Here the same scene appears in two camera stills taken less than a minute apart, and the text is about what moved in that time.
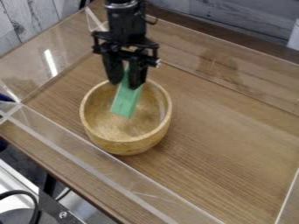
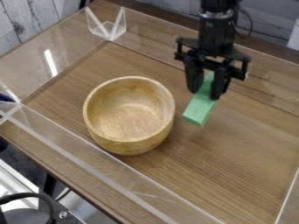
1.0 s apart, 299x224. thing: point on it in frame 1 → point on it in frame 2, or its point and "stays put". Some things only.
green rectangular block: (126, 97) → (202, 105)
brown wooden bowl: (121, 135) stays put
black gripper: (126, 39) → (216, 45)
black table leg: (50, 185) stays put
